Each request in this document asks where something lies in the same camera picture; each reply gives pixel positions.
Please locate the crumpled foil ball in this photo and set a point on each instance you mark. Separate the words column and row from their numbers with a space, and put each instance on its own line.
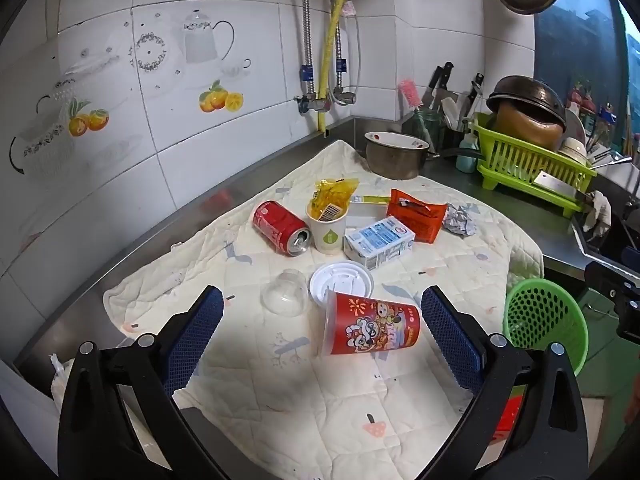
column 459, row 220

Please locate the clear box with yellow label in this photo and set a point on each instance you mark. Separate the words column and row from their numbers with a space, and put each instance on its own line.
column 362, row 217

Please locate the pink bottle brush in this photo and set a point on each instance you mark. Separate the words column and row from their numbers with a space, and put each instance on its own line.
column 407, row 92

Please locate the red printed plastic cup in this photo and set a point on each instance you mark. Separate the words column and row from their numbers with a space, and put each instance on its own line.
column 370, row 325

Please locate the window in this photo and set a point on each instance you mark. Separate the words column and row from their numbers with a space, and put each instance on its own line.
column 575, row 45

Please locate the teal bottle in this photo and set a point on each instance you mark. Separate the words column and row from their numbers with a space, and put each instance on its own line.
column 467, row 157

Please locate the white spatula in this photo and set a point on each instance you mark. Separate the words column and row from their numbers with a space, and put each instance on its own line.
column 449, row 110

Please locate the white dish rag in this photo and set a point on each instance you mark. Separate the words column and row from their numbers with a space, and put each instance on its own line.
column 597, row 210

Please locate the metal pipe valve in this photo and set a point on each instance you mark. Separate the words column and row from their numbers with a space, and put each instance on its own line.
column 320, row 102

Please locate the clear plastic dome cup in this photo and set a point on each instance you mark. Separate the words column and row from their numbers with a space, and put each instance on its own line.
column 285, row 292

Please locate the green utensil holder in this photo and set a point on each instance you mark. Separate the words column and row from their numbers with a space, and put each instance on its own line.
column 430, row 125

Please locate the cream quilted mat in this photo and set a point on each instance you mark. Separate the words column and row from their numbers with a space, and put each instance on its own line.
column 300, row 410

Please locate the green plastic basket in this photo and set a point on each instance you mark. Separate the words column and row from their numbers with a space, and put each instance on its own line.
column 545, row 315

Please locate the steel cleaver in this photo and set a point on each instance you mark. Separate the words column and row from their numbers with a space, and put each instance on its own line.
column 550, row 182

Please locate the white ceramic bowl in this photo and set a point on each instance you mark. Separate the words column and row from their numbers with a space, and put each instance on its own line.
column 572, row 150

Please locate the yellow crumpled wrapper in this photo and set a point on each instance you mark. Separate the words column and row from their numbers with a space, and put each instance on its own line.
column 332, row 192

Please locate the dark metal wok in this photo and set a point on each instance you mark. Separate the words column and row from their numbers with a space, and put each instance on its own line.
column 525, row 92

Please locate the paper cup with green print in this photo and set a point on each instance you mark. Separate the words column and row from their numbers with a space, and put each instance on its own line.
column 327, row 235

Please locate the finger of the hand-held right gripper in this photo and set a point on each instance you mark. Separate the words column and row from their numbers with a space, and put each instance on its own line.
column 607, row 270

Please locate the red snack packet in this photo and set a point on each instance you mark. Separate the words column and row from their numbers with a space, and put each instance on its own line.
column 420, row 220

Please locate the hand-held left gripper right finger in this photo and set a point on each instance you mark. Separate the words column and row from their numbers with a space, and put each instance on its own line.
column 452, row 340

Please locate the steel sink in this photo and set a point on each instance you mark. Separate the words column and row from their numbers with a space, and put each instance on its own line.
column 600, row 247

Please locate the red soda can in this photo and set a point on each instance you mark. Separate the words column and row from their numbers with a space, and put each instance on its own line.
column 275, row 222

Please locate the green plastic dish rack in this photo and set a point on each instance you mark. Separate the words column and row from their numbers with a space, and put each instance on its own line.
column 515, row 160

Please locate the white plastic cup lid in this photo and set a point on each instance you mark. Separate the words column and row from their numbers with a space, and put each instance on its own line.
column 340, row 277

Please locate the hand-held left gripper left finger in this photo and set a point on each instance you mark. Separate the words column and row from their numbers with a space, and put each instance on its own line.
column 195, row 340

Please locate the black utensil holder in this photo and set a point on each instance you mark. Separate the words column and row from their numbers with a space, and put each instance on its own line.
column 456, row 140

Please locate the bronze metal pot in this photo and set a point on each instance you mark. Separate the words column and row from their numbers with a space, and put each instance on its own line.
column 525, row 127

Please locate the white and blue milk carton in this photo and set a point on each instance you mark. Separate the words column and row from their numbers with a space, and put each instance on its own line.
column 375, row 240

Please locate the metal cooking pot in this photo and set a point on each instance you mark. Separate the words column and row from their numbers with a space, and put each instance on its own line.
column 395, row 160

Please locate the white plastic bag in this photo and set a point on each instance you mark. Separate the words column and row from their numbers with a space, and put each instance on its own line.
column 60, row 380

